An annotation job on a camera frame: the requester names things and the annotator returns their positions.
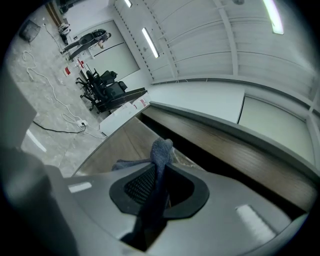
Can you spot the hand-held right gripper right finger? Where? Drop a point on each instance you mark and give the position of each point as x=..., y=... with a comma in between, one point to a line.
x=225, y=220

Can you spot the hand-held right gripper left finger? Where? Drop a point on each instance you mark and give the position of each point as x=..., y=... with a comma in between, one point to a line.
x=100, y=212

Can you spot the blue wiping cloth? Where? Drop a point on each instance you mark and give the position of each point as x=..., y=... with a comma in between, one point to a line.
x=161, y=152

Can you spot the dark wooden vanity cabinet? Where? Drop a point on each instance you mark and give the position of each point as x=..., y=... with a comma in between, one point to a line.
x=225, y=155

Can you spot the white water dispenser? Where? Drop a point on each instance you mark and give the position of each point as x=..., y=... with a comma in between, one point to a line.
x=120, y=117

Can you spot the white roller blind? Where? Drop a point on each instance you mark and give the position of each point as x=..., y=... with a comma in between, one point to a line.
x=275, y=130

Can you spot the dark wooden boards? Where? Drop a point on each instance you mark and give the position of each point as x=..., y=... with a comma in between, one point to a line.
x=125, y=96

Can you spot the plastic bottle red label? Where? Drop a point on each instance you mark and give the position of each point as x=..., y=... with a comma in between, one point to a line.
x=67, y=71

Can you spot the ceiling tube light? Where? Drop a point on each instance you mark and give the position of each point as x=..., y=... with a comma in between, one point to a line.
x=150, y=42
x=273, y=17
x=127, y=3

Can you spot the black mesh bin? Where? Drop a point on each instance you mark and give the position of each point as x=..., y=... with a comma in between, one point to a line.
x=29, y=30

